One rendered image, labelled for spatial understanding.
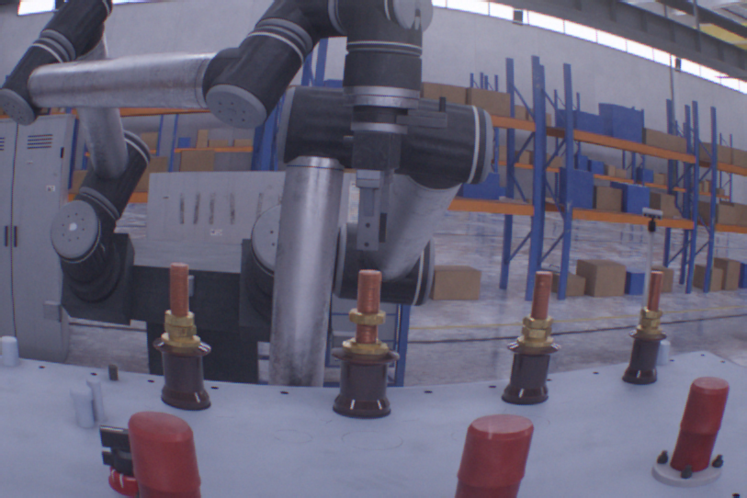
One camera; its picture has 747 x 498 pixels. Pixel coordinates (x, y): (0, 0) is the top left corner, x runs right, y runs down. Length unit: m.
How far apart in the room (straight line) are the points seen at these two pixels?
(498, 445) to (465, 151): 0.81
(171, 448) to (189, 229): 5.25
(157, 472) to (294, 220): 0.87
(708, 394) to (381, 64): 0.65
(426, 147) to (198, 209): 4.50
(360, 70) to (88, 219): 1.36
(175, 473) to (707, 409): 0.63
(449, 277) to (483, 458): 8.81
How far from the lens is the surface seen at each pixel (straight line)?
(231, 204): 5.90
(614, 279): 10.55
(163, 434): 0.68
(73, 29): 1.71
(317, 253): 1.47
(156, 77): 1.26
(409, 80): 1.12
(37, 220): 5.68
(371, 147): 1.09
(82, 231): 2.30
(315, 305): 1.48
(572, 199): 10.17
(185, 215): 5.89
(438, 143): 1.46
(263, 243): 2.21
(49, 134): 5.63
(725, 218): 12.02
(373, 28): 1.12
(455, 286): 9.58
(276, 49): 1.15
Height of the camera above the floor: 1.75
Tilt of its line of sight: 7 degrees down
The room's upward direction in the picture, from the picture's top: 4 degrees clockwise
